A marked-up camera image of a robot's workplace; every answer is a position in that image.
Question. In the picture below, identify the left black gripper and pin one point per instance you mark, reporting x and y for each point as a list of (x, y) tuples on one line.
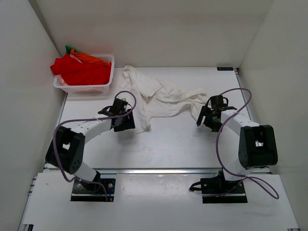
[(129, 123)]

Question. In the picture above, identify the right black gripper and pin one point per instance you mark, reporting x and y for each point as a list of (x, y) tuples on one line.
[(205, 111)]

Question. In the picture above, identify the white t shirt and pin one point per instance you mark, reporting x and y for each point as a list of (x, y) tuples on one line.
[(159, 98)]

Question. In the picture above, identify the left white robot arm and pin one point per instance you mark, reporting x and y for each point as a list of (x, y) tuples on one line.
[(66, 149)]

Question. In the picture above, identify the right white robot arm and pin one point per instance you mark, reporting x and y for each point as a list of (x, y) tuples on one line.
[(257, 145)]

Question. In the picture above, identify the white plastic laundry basket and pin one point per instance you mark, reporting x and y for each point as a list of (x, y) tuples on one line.
[(89, 88)]

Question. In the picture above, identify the black label on table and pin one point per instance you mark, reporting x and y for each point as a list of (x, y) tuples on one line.
[(225, 68)]

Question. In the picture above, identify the red t shirt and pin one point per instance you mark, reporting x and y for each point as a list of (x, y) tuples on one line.
[(76, 73)]

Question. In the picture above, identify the pink cloth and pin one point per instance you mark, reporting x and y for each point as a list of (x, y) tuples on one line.
[(61, 80)]

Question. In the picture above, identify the orange t shirt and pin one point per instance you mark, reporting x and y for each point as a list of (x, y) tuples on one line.
[(85, 58)]

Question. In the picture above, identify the green cloth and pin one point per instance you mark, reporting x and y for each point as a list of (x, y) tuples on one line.
[(68, 49)]

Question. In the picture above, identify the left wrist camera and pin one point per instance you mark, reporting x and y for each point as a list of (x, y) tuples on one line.
[(119, 104)]

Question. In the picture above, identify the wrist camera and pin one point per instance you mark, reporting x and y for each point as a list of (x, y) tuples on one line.
[(218, 101), (119, 104)]

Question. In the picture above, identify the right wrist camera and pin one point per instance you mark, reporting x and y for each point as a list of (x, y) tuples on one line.
[(218, 101)]

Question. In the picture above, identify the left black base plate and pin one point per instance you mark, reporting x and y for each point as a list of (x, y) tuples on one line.
[(83, 192)]

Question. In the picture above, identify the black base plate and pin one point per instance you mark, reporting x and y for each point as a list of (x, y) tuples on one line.
[(217, 190), (83, 192)]

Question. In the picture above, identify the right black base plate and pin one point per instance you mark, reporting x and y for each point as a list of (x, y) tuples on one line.
[(217, 190)]

